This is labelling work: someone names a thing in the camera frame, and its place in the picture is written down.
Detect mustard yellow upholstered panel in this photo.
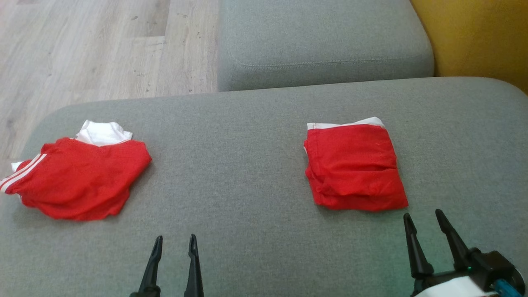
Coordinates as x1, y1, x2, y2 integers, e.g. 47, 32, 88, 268
410, 0, 528, 94

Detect red shorts with white stripes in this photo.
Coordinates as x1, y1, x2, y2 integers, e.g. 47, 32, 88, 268
304, 117, 409, 212

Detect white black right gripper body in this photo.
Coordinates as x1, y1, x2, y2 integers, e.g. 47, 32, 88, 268
410, 270, 495, 297

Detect right camera cable teal plug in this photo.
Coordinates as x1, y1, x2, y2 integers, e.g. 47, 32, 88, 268
493, 278, 518, 297

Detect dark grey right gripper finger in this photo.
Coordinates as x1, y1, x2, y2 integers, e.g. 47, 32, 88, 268
403, 213, 434, 279
435, 209, 471, 271

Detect large grey sofa seat cushion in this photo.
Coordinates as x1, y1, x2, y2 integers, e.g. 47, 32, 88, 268
0, 77, 528, 297

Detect red jersey with white trim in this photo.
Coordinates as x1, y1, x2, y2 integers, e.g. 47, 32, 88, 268
0, 120, 152, 221

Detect small grey sofa cushion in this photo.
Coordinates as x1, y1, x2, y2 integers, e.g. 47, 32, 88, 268
217, 0, 435, 92

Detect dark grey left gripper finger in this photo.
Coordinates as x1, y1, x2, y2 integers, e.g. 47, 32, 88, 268
184, 234, 205, 297
130, 236, 163, 297

